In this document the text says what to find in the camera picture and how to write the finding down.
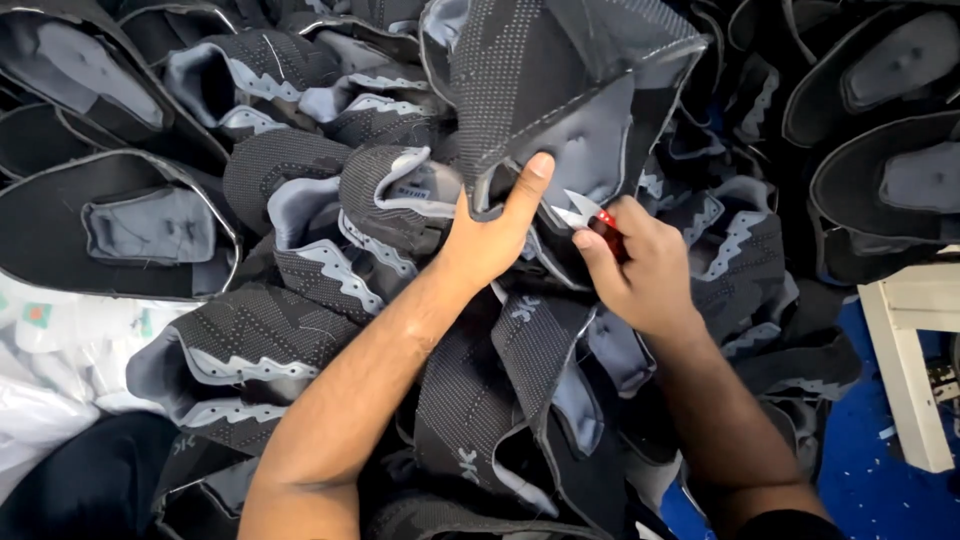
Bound person's dark trouser leg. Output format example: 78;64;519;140
0;410;183;540

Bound white wooden stool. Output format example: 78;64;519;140
857;246;960;474

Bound person's left hand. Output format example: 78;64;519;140
437;153;557;297

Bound red thread snips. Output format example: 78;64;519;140
552;188;630;264

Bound heap of black shoe uppers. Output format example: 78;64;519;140
0;0;960;540

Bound person's right hand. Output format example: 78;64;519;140
573;195;708;340

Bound white plastic bag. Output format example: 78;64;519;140
0;268;198;500

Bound grey lined knit shoe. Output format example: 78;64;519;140
418;0;711;226

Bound person's black sleeve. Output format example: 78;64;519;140
731;509;850;540

